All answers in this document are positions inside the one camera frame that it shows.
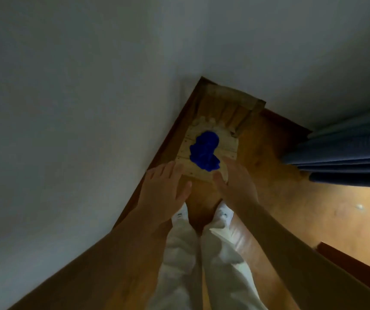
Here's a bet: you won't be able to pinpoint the person's left hand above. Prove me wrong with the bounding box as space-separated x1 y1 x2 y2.
136 160 193 227

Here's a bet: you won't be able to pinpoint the person's right hand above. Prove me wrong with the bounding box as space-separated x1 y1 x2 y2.
212 156 260 213

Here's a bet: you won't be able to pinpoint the blue cleaning cloth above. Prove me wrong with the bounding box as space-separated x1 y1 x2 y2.
189 130 222 173

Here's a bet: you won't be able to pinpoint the person's left forearm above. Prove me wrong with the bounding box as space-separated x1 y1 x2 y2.
9 208 172 310

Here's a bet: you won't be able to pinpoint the person's right forearm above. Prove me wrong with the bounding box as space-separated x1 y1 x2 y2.
233 199 370 310

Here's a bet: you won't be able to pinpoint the white left shoe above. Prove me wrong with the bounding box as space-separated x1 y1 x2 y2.
171 202 190 224

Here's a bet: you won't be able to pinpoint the white shoe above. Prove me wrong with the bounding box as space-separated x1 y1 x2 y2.
212 200 234 229
171 202 190 224

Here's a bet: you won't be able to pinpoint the white right shoe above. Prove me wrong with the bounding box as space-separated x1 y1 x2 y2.
212 200 234 229

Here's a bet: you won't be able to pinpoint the small light wooden stool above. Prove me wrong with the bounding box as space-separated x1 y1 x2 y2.
174 83 267 184

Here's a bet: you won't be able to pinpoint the white trousers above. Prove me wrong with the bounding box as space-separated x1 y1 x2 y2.
146 215 268 310

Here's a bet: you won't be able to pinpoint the blue grey curtain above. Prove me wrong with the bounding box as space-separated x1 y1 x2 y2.
280 102 370 189

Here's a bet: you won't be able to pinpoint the dark brown wooden panel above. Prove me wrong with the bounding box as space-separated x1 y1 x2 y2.
315 241 370 303

